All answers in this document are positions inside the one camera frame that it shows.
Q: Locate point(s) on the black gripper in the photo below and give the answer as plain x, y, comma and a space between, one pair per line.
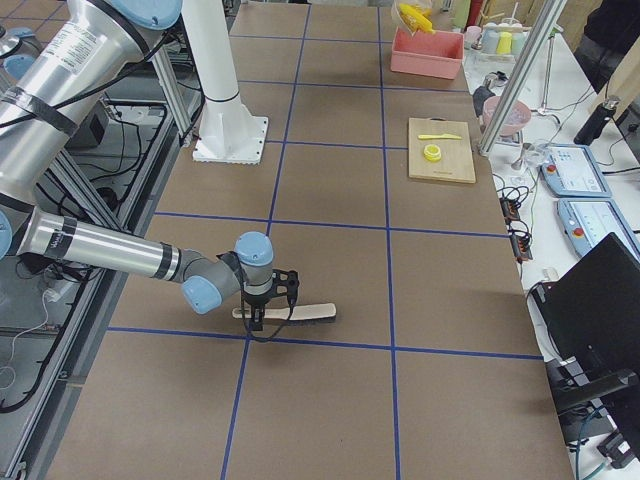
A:
255, 303

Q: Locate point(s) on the beige hand brush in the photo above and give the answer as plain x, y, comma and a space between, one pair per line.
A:
302, 314

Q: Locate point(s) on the yellow toy corn cob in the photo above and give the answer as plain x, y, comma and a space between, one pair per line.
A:
420, 15

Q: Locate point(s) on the beige plastic dustpan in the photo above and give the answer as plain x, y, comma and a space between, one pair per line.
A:
402, 20

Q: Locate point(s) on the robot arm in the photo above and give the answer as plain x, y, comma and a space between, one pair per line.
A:
83, 125

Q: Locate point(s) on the pink plastic bin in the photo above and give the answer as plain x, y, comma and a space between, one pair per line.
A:
437, 54

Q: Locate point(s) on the yellow toy lemon slice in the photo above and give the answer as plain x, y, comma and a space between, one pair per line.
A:
432, 153

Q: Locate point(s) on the yellow toy knife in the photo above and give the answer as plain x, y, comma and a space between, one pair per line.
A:
443, 136

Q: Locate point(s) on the bamboo cutting board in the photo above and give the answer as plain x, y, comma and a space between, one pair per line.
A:
456, 164

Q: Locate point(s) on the dark grey cloth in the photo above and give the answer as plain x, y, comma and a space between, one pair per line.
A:
479, 97

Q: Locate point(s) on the pink bowl with pieces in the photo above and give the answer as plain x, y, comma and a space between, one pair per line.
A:
518, 117

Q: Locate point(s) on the upper teach pendant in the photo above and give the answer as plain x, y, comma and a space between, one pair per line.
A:
571, 171

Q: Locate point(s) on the teach pendant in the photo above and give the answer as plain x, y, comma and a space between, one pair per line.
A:
571, 171
586, 221

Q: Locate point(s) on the lower teach pendant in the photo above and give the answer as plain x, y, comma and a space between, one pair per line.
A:
586, 221

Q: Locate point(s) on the stack of coloured cups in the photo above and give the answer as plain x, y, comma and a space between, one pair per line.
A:
506, 38

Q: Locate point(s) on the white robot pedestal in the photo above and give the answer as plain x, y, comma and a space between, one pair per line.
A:
228, 132

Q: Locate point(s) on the aluminium frame post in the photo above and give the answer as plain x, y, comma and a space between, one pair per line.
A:
548, 16

